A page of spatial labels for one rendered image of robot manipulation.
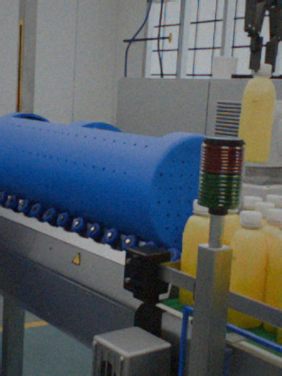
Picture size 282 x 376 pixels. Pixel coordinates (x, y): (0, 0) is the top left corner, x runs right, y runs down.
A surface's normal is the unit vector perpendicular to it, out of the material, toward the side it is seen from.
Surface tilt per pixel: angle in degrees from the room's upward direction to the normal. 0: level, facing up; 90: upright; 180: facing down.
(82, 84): 90
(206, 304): 90
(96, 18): 90
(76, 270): 70
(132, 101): 90
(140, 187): 81
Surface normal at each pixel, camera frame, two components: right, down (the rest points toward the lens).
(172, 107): -0.84, 0.02
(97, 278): -0.72, -0.30
